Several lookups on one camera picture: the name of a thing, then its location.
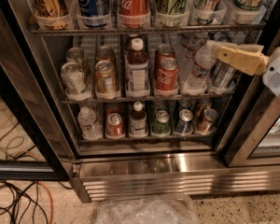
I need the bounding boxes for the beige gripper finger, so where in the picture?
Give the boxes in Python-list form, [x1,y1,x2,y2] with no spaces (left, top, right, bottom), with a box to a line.
[212,41,269,76]

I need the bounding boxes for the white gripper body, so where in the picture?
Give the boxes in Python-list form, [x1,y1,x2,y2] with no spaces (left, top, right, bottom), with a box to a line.
[262,47,280,97]

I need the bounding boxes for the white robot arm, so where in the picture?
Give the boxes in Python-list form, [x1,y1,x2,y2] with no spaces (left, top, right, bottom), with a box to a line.
[206,41,280,97]

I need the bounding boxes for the silver slim can front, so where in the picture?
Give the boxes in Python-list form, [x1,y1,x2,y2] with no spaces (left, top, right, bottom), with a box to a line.
[213,62,236,88]

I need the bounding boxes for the silver slim can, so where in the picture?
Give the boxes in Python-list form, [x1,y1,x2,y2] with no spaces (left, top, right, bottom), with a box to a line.
[213,33,231,42]
[213,62,236,88]

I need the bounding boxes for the silver slim can rear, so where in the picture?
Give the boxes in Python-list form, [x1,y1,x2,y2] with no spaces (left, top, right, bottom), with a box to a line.
[213,33,231,42]

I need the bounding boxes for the clear water bottle middle shelf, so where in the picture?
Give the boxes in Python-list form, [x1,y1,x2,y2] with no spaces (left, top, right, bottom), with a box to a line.
[188,40,217,89]

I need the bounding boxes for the right glass fridge door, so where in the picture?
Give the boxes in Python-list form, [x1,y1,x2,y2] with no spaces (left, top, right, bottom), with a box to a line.
[224,77,280,167]

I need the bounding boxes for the glass fridge door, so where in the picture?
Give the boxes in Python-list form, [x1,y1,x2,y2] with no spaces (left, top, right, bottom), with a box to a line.
[0,0,73,181]
[224,77,280,167]

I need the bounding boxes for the brown can bottom shelf rear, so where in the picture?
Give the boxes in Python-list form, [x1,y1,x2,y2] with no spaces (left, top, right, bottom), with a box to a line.
[194,98,212,116]

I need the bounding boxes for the brown can shelf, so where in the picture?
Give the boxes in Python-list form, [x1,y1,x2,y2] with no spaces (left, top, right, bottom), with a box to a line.
[196,108,217,133]
[194,98,212,116]

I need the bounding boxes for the brown can bottom shelf front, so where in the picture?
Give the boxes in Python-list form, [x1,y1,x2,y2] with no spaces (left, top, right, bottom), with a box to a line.
[196,108,217,133]

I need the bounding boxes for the blue can bottom shelf rear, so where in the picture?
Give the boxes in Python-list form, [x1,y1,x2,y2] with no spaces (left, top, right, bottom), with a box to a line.
[176,99,192,110]

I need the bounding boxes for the blue can shelf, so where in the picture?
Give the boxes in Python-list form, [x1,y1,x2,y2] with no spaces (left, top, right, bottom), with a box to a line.
[175,109,193,134]
[176,99,192,110]

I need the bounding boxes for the red coke can middle front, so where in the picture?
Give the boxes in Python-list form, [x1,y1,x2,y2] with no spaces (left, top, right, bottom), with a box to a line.
[156,58,179,91]

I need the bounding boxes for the red coke can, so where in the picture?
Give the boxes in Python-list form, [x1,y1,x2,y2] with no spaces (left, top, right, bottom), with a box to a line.
[155,44,175,63]
[156,58,179,91]

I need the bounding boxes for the red coke can middle rear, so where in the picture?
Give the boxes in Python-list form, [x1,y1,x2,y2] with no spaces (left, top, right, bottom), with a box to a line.
[155,44,175,63]

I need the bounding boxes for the blue can bottom shelf front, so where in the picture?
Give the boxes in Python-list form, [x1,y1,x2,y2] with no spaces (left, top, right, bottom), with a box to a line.
[175,109,193,134]

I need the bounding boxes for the green can bottom shelf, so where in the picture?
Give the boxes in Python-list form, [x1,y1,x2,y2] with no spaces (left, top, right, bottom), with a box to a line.
[152,110,170,134]

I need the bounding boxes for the iced tea bottle middle shelf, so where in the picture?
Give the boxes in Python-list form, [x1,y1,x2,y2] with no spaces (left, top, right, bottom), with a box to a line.
[125,38,148,93]

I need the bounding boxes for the iced tea bottle shelf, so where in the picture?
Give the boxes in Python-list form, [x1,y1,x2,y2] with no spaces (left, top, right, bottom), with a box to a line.
[130,102,147,136]
[125,38,148,93]

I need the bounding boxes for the stainless steel fridge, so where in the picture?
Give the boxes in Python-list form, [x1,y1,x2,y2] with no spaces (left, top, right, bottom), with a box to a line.
[27,0,280,203]

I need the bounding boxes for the red coca-cola can top shelf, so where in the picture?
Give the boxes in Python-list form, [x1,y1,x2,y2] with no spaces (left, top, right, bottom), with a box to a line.
[118,0,149,17]

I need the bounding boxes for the iced tea bottle bottom shelf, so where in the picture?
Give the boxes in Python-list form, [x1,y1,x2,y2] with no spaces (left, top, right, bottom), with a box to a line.
[130,102,147,136]

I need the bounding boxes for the gold can middle shelf rear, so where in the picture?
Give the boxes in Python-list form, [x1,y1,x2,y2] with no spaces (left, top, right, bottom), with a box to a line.
[95,46,116,63]

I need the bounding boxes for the gold can shelf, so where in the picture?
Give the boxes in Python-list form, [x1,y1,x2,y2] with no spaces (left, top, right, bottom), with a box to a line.
[95,60,118,93]
[95,46,116,63]

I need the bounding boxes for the gold can middle shelf front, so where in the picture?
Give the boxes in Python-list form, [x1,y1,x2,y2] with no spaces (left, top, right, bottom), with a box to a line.
[95,60,118,93]

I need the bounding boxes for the red can bottom shelf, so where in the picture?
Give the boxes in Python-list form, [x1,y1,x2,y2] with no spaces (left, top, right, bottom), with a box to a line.
[106,113,124,137]

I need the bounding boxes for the blue pepsi can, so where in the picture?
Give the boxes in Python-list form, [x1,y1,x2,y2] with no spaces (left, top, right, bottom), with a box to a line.
[74,0,110,18]

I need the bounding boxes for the water bottle bottom shelf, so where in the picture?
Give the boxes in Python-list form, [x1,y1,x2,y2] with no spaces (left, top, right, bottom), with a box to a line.
[77,106,97,139]

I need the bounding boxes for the white can middle shelf rear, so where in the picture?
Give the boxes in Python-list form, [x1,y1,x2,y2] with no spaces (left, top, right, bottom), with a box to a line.
[66,47,85,67]

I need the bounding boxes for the white can shelf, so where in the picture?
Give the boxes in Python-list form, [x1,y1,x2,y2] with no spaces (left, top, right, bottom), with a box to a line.
[61,62,87,95]
[66,47,85,67]

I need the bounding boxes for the white can middle shelf front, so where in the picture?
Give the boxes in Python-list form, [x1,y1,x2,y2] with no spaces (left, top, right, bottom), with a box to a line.
[61,62,87,95]

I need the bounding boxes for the yellow orange can top shelf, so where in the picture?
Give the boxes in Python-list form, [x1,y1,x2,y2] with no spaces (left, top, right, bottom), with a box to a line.
[35,0,68,18]

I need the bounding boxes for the left glass fridge door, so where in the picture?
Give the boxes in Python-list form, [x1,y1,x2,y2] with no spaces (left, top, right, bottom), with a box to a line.
[0,0,73,181]

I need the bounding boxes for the clear plastic bag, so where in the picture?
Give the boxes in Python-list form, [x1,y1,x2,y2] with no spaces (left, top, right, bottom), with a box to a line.
[94,194,201,224]

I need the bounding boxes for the orange floor cable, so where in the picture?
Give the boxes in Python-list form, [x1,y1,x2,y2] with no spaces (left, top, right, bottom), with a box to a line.
[35,180,54,224]

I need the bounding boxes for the black floor cables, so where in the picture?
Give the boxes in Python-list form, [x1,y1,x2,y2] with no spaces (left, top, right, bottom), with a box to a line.
[0,180,73,224]

